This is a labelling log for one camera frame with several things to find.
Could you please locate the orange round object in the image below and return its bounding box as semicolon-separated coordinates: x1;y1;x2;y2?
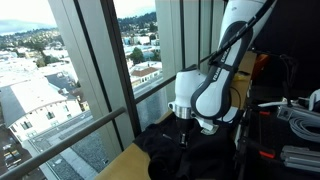
252;53;270;83

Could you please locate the white braided hose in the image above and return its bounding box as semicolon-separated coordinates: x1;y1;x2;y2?
257;98;313;109

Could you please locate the coiled white cable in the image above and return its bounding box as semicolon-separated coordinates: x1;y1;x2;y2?
288;116;320;144

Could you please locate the black clamp red handle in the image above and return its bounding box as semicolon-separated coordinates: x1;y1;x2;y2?
248;105;272;118
244;137;278;160

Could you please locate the grey metal handrail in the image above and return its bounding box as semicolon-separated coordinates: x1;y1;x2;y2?
0;106;128;180
134;75;178;105

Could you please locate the white plastic device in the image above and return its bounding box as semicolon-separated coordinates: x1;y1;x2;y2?
307;88;320;113

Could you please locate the black backdrop panel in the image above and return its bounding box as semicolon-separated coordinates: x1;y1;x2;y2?
248;0;320;98

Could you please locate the thick arm cable hose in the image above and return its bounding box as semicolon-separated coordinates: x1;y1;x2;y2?
207;0;278;66

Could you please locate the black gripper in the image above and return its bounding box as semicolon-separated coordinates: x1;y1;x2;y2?
175;117;196;150

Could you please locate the black zip jersey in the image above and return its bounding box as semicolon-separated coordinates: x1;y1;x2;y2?
132;112;242;180

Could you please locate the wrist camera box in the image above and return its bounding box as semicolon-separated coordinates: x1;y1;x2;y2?
199;119;220;136

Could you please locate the grey window frame post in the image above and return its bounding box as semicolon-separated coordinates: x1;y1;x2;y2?
47;0;142;161
154;0;228;109

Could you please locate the black tripod stand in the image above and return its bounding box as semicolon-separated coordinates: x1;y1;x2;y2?
279;53;300;108

